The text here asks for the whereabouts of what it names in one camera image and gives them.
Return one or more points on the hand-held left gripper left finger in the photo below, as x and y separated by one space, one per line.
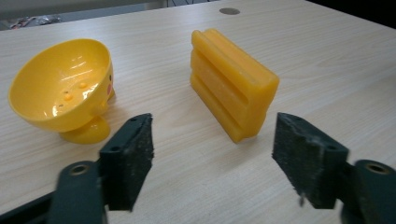
127 161

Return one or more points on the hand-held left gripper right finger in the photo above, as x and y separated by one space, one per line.
308 161

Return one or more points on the yellow duck-shaped soap dish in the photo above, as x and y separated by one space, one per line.
62 87

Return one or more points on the yellow ridged soap bar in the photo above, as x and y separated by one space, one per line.
230 84

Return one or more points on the clutter of small dark things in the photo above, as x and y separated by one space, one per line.
34 21

